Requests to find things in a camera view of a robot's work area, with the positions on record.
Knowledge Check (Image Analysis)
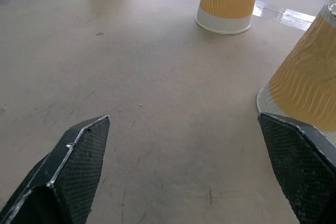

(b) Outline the orange white ribbed paper cup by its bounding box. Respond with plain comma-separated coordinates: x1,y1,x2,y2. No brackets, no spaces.
256,0,336,145
195,0,263,35

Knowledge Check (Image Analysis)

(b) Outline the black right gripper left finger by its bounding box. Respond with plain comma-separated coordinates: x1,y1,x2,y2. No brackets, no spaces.
0,115,111,224

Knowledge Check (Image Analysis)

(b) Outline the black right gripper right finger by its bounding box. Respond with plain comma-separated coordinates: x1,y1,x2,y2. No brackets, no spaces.
257,112,336,224

